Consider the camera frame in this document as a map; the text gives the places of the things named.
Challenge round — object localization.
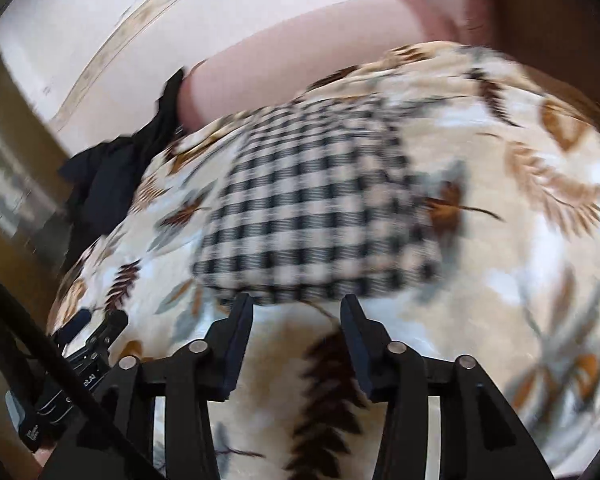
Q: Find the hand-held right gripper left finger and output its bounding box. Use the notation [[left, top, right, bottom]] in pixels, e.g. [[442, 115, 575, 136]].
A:
[[40, 292, 255, 480]]

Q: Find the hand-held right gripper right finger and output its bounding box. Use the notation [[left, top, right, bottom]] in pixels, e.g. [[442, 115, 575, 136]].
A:
[[340, 294, 556, 480]]

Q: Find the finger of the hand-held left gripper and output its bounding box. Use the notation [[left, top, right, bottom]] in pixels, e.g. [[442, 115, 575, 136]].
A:
[[54, 309, 93, 346], [77, 309, 130, 361]]

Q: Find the black beige checked shirt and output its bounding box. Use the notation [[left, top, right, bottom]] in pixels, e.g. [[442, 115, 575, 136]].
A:
[[192, 95, 443, 306]]

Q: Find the black clothes pile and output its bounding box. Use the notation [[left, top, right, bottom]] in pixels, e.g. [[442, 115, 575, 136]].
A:
[[57, 67, 187, 271]]

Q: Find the leaf print blanket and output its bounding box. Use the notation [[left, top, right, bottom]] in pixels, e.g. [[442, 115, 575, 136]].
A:
[[45, 42, 600, 480]]

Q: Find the pink brown sofa cushion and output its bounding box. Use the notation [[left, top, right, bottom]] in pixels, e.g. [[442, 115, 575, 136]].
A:
[[460, 0, 600, 116]]

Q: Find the black cable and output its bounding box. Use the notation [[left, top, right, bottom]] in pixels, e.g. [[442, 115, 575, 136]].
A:
[[0, 266, 167, 480]]

